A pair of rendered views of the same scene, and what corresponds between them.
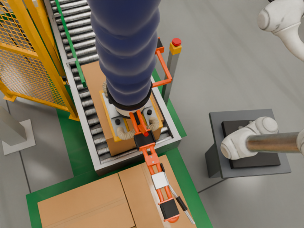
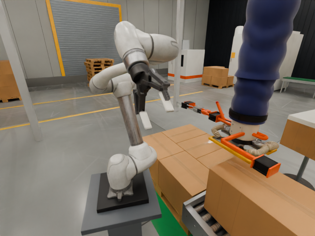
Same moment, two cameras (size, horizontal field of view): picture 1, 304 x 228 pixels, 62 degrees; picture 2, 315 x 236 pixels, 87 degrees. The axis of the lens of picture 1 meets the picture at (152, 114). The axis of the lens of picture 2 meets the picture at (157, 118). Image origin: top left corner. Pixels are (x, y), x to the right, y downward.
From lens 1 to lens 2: 186 cm
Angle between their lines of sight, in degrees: 92
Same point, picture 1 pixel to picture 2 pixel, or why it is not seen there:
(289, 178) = not seen: outside the picture
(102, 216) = (216, 160)
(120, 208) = (208, 164)
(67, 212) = not seen: hidden behind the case
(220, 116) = (149, 210)
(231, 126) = (139, 194)
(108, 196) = not seen: hidden behind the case
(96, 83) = (297, 188)
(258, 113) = (102, 221)
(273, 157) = (105, 177)
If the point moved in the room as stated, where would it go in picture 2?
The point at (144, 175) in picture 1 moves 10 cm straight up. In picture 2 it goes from (202, 180) to (203, 172)
